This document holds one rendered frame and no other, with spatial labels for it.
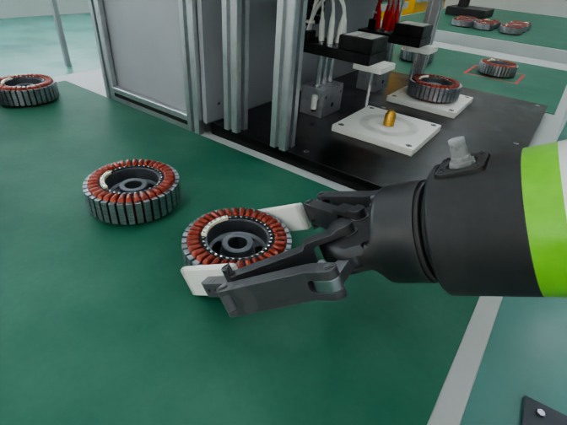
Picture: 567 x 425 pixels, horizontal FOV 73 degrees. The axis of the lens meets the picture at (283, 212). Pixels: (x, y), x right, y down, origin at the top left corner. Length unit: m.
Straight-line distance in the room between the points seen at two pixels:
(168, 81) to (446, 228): 0.61
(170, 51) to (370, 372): 0.59
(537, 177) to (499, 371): 1.23
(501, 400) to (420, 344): 1.02
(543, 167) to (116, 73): 0.79
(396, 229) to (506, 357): 1.25
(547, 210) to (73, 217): 0.47
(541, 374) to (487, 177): 1.29
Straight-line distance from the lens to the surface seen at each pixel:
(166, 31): 0.73
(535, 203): 0.24
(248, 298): 0.29
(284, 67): 0.57
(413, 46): 0.92
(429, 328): 0.39
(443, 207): 0.25
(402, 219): 0.26
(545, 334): 1.65
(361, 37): 0.70
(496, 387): 1.40
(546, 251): 0.24
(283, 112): 0.59
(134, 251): 0.45
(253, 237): 0.43
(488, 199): 0.24
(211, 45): 0.68
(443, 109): 0.88
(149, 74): 0.80
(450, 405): 0.35
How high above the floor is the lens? 1.03
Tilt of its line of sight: 34 degrees down
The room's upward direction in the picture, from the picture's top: 5 degrees clockwise
